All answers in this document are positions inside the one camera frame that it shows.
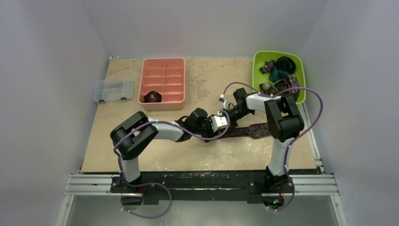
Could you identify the aluminium frame rail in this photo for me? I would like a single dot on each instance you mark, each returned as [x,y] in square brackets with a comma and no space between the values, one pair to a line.
[228,153]

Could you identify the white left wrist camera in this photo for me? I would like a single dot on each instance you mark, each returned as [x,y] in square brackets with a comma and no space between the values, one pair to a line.
[218,121]

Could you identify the pink compartment tray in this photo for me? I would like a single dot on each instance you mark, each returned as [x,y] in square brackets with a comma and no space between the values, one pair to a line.
[166,76]

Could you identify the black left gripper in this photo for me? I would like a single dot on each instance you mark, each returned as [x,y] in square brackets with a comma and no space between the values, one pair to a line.
[211,133]

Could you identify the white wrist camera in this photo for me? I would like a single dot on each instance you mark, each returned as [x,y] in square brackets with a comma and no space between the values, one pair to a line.
[218,121]
[224,102]

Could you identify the clear plastic organizer box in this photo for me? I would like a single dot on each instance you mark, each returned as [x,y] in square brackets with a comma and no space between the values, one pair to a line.
[112,90]

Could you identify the brown patterned necktie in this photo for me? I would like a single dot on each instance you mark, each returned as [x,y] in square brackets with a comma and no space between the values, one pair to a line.
[254,131]

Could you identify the green plastic bin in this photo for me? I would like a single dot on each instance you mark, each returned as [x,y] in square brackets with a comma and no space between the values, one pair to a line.
[262,56]

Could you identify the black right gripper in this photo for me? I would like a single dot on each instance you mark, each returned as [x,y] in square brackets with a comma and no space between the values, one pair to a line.
[228,114]

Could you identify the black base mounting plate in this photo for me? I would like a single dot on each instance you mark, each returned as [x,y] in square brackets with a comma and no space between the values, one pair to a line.
[251,186]

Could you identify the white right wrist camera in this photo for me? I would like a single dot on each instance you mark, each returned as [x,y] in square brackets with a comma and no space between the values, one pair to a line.
[224,102]

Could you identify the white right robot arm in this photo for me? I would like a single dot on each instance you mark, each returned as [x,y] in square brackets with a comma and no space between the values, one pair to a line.
[283,122]

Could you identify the dark green rolled tie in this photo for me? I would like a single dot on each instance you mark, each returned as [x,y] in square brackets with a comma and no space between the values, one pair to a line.
[286,64]

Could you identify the colourful ties pile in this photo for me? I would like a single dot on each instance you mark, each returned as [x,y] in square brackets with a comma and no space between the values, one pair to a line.
[280,80]

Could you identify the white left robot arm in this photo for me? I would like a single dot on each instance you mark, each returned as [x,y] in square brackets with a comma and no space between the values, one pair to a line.
[132,136]

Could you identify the dark red rolled tie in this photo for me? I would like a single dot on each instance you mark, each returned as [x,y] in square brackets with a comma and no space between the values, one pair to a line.
[152,97]

